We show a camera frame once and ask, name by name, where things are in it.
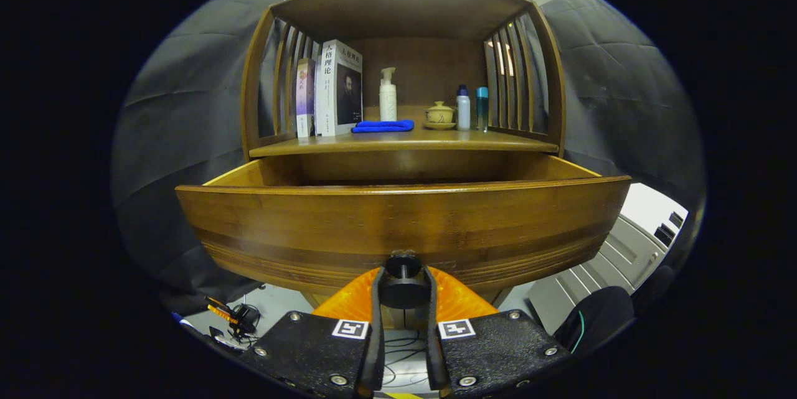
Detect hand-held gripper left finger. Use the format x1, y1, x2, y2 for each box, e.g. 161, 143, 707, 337
240, 265, 385, 398

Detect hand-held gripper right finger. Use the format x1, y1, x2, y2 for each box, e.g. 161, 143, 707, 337
425, 265, 572, 398

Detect wooden drawer with black knob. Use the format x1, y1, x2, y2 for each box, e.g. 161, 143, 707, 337
176, 155, 632, 311

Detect white side cabinet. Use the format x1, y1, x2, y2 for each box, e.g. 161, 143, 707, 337
529, 183, 690, 334

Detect wooden countertop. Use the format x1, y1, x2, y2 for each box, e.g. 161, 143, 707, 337
249, 106, 559, 158

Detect wooden cabinet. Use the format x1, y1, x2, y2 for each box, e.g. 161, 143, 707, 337
240, 0, 566, 163

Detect orange black device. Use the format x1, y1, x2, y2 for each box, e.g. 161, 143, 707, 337
205, 296, 262, 340

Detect black bag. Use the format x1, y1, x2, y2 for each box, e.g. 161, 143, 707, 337
554, 286, 636, 356

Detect blue folded cloth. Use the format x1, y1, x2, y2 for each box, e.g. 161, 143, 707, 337
351, 120, 415, 134

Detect white bottle with blue cap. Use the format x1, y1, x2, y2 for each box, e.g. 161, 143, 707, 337
456, 85, 471, 131

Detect yellow lidded teacup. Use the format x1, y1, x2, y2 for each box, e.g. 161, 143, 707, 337
426, 101, 455, 124

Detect purple white book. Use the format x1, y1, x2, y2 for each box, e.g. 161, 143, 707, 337
295, 57, 317, 138

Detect white pump bottle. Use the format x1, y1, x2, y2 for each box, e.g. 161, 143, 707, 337
379, 67, 398, 122

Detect white book with portrait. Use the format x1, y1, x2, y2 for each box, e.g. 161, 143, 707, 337
314, 39, 363, 137

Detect black floor cables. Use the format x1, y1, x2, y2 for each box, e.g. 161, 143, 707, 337
381, 324, 430, 388

